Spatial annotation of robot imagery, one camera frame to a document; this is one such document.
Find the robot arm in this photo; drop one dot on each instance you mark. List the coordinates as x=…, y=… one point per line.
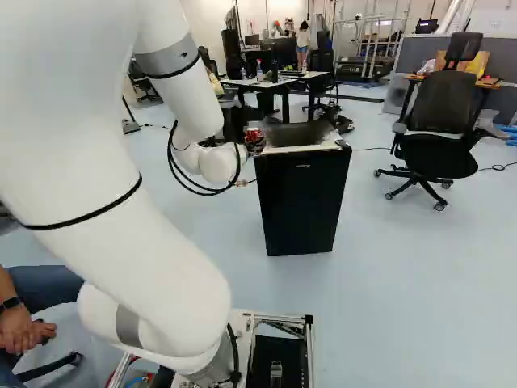
x=81, y=161

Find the red drink can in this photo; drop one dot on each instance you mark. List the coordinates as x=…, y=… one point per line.
x=252, y=133

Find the black office chair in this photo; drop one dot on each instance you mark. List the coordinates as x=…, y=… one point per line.
x=442, y=105

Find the person's hand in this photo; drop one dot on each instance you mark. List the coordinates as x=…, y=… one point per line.
x=20, y=331

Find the black mini fridge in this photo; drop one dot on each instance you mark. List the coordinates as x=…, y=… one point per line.
x=303, y=202

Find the grey partition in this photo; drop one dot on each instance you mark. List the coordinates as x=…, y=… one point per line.
x=398, y=91

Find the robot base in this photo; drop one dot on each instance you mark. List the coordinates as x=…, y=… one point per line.
x=278, y=355

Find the white top desk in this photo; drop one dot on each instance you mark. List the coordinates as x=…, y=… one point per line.
x=282, y=78

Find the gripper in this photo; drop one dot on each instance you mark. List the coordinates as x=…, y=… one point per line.
x=257, y=148

